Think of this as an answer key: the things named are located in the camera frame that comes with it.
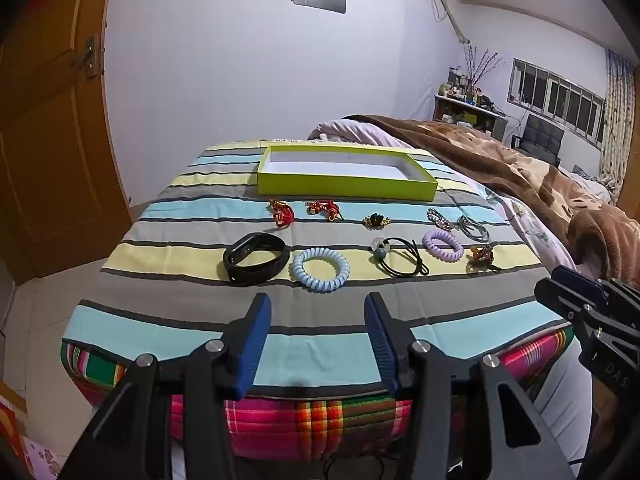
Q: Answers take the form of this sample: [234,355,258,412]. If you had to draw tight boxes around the grey hair ties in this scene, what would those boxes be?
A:
[457,215,491,242]

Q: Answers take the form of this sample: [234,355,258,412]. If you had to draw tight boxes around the red knot charm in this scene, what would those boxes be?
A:
[305,199,345,222]

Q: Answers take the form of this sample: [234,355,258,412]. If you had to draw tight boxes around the wooden shelf unit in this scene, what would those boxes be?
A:
[432,95,507,138]

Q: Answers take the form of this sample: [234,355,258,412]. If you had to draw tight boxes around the air conditioner pipe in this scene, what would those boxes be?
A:
[427,0,473,46]

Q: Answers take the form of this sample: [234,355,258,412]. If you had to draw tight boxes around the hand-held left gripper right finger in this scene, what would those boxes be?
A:
[364,291,576,480]

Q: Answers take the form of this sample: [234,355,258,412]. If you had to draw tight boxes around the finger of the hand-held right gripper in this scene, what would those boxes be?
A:
[551,265,613,306]
[534,277,598,323]

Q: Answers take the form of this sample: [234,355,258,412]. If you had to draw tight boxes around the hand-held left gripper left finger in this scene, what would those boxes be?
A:
[57,292,273,480]

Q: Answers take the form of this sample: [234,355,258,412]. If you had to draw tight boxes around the black chair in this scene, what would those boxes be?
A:
[520,113,566,167]

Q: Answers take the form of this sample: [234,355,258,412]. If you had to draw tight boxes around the red cord charm with loop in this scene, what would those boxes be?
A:
[269,199,296,229]

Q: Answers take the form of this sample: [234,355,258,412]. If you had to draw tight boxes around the black fitness band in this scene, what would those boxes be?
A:
[223,232,291,283]

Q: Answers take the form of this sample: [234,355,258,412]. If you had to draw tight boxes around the dark red bead bracelet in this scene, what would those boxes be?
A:
[466,245,502,275]

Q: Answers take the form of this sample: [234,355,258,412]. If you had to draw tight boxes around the crystal chain bracelet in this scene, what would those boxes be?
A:
[426,208,455,233]

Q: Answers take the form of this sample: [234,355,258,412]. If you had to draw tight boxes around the light blue spiral hair tie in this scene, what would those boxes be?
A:
[291,248,350,293]

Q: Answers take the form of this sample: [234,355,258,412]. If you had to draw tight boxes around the purple decorative branches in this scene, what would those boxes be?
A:
[462,42,503,88]

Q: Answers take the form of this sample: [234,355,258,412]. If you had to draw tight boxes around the patterned curtain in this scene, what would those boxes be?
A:
[599,49,637,197]

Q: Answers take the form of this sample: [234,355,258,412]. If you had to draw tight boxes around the bottles and jars on shelf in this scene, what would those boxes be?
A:
[439,66,496,108]

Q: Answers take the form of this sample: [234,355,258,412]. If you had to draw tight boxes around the pink floral paper box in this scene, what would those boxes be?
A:
[0,397,56,480]

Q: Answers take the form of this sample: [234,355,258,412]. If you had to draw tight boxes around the black hair tie with beads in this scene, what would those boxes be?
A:
[370,236,430,278]

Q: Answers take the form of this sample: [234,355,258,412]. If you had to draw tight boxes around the window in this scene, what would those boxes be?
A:
[507,58,607,148]

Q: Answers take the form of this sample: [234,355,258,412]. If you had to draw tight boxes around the purple spiral hair tie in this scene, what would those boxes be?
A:
[422,229,464,263]

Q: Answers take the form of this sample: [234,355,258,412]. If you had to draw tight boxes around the brown fleece blanket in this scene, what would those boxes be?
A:
[342,115,640,291]

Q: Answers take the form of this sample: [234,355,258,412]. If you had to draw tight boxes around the striped bed cloth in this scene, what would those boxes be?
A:
[60,139,573,401]

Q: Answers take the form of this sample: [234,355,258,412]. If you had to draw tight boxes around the metal door latch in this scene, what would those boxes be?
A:
[75,35,101,79]

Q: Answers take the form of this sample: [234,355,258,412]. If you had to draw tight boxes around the wooden door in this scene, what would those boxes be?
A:
[0,0,133,283]

